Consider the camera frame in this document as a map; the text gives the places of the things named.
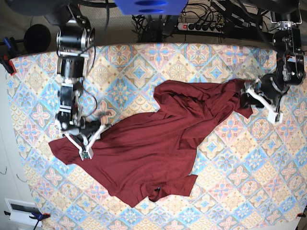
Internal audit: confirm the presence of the white wall outlet box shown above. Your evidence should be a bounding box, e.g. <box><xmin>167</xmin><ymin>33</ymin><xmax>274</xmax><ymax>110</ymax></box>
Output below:
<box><xmin>5</xmin><ymin>198</ymin><xmax>40</xmax><ymax>227</ymax></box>

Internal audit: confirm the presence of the dark red t-shirt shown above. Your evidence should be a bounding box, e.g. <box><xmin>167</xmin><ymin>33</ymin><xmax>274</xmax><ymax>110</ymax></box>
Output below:
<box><xmin>49</xmin><ymin>79</ymin><xmax>252</xmax><ymax>207</ymax></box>

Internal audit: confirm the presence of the blue clamp lower left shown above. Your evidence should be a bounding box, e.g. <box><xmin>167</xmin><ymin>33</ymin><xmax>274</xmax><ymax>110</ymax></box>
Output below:
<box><xmin>4</xmin><ymin>211</ymin><xmax>51</xmax><ymax>230</ymax></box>

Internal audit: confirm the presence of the patterned tablecloth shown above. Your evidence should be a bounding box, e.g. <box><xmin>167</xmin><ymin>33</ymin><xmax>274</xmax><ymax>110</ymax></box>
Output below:
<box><xmin>5</xmin><ymin>44</ymin><xmax>307</xmax><ymax>230</ymax></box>

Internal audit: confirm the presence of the orange clamp lower right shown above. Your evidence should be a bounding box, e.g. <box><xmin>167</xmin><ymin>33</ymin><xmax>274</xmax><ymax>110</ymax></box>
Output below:
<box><xmin>297</xmin><ymin>213</ymin><xmax>306</xmax><ymax>218</ymax></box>

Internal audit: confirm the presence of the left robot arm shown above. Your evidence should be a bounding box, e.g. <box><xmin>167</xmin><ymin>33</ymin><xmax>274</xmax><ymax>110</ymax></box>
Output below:
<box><xmin>241</xmin><ymin>0</ymin><xmax>306</xmax><ymax>124</ymax></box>

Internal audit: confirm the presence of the white power strip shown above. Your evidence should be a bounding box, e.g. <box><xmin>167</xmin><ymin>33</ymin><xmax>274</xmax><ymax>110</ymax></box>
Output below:
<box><xmin>177</xmin><ymin>23</ymin><xmax>222</xmax><ymax>33</ymax></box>

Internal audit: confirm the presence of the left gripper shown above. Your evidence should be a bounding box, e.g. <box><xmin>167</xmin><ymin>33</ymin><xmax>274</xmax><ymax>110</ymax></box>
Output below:
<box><xmin>240</xmin><ymin>74</ymin><xmax>290</xmax><ymax>124</ymax></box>

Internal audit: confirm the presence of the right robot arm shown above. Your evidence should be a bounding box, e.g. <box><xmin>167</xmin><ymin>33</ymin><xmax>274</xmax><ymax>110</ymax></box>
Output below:
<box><xmin>6</xmin><ymin>0</ymin><xmax>116</xmax><ymax>160</ymax></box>

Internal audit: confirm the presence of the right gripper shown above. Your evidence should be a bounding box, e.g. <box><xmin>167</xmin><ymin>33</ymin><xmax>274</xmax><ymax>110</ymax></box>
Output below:
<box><xmin>55</xmin><ymin>115</ymin><xmax>111</xmax><ymax>160</ymax></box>

